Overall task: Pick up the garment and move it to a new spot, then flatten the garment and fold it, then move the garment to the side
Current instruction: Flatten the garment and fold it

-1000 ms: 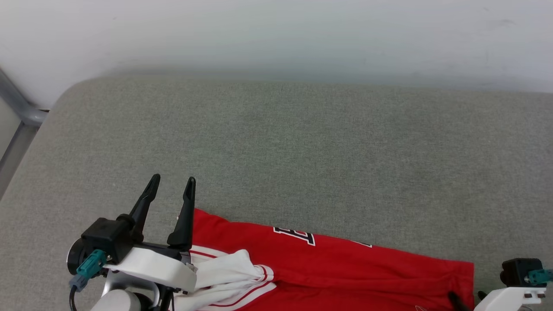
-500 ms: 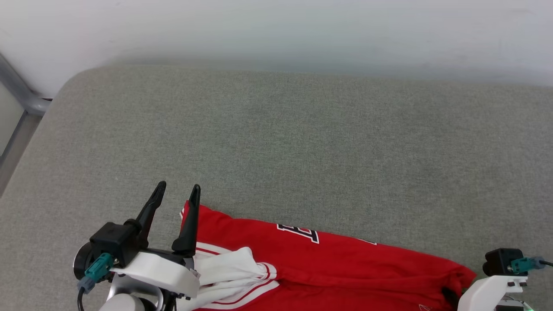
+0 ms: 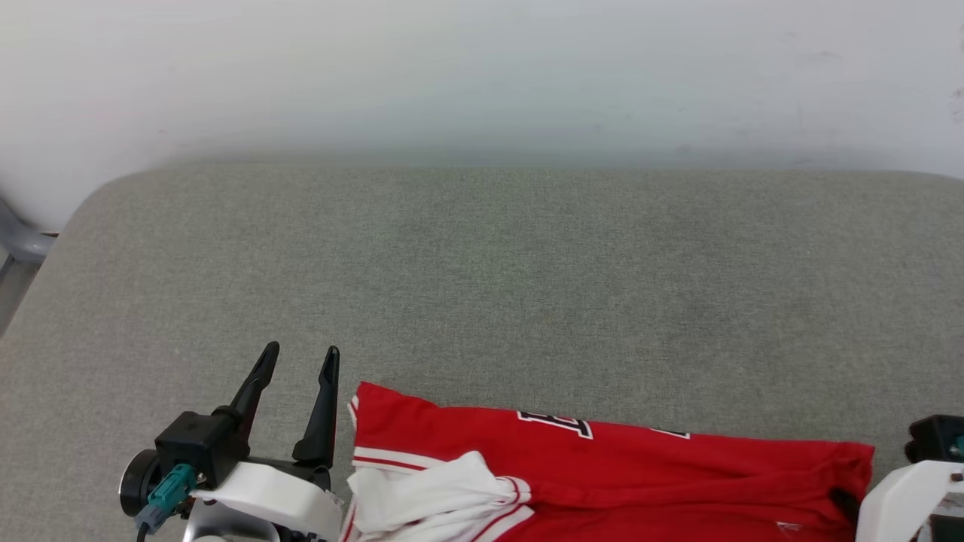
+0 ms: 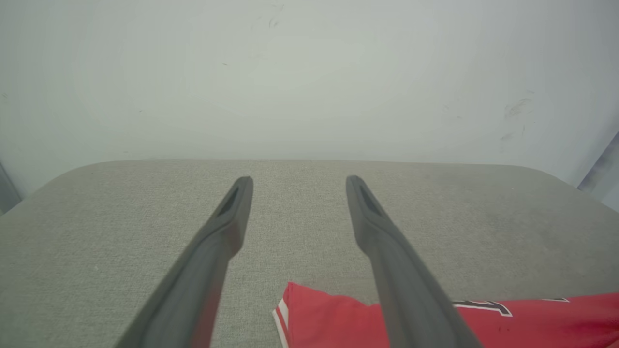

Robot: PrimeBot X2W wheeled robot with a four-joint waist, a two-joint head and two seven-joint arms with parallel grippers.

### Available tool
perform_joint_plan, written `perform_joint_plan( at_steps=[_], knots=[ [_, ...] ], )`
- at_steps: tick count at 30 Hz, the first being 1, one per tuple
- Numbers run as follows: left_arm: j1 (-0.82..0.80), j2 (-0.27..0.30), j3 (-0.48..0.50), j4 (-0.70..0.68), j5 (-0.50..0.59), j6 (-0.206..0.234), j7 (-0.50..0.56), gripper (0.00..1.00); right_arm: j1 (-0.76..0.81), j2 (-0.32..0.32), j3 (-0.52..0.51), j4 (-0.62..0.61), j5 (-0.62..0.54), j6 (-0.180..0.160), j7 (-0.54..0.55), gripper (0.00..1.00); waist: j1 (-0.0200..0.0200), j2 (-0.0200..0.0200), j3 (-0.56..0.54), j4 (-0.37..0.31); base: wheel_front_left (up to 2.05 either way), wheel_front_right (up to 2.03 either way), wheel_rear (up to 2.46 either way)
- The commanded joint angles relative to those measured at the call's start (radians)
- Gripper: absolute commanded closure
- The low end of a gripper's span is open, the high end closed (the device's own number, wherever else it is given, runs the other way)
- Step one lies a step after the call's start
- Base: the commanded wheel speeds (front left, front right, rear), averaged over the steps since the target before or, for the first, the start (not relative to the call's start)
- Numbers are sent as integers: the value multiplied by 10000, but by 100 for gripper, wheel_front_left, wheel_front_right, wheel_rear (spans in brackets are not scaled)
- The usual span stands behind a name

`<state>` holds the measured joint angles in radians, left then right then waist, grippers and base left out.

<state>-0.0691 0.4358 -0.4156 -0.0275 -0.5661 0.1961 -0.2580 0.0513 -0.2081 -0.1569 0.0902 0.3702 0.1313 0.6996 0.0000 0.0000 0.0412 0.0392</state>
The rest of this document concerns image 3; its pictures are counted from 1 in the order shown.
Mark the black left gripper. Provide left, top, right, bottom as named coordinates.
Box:
left=119, top=341, right=340, bottom=517

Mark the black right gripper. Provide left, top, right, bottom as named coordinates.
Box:
left=828, top=488, right=964, bottom=542

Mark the red and white jersey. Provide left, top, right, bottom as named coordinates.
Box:
left=339, top=382, right=876, bottom=542

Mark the grey fabric sofa seat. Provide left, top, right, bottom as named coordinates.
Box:
left=0, top=162, right=964, bottom=542

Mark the teal cable plug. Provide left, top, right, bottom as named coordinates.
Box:
left=136, top=463, right=198, bottom=534

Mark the grey metal frame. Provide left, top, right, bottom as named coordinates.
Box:
left=0, top=197, right=58, bottom=332

